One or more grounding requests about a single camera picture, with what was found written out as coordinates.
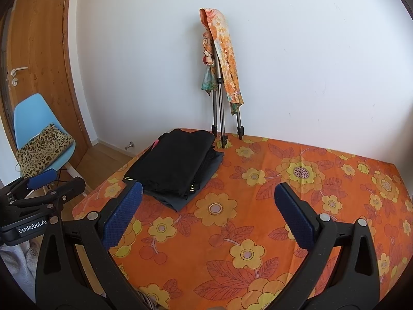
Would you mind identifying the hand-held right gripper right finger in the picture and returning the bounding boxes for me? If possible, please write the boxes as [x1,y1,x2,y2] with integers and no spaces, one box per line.
[274,182,380,310]

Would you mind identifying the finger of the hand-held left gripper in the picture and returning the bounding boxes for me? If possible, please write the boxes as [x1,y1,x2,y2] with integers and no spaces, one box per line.
[10,178,86,215]
[0,169,59,207]

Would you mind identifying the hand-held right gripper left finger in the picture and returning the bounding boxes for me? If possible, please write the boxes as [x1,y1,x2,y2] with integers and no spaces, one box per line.
[35,181,144,310]

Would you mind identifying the black pants with pink trim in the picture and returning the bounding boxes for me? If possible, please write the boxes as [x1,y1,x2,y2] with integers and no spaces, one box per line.
[129,128,216,198]

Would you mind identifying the folded black yellow-striped pants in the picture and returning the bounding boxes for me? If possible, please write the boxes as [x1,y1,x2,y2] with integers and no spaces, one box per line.
[123,145,220,201]

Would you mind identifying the leopard print bag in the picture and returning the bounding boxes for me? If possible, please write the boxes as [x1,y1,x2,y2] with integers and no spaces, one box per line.
[15,124,75,176]

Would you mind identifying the person's grey clothing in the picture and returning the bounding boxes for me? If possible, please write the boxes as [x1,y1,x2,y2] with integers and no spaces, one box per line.
[0,242,37,285]

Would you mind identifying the orange floral tablecloth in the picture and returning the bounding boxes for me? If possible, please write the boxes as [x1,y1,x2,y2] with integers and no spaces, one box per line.
[72,128,413,310]

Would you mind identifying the light blue chair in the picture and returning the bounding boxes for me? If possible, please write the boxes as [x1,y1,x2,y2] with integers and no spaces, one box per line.
[13,93,88,197]

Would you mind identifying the metal tripod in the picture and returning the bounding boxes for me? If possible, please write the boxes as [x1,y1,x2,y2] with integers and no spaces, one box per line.
[211,68,245,149]

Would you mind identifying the wooden door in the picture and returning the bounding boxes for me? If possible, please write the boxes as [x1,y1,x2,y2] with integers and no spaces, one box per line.
[0,0,97,201]

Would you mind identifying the teal floral scarf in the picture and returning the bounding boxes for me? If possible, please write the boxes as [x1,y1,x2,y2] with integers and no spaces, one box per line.
[200,30,221,98]

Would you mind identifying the orange floral scarf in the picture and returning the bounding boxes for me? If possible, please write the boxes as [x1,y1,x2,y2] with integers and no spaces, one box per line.
[199,7,245,117]

